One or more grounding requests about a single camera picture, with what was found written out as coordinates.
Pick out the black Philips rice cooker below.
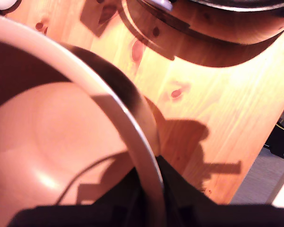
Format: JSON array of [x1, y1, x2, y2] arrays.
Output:
[[134, 0, 284, 46]]

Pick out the black floor equipment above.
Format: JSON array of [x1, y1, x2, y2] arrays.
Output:
[[266, 96, 284, 162]]

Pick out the white round object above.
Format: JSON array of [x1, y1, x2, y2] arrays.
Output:
[[0, 0, 18, 11]]

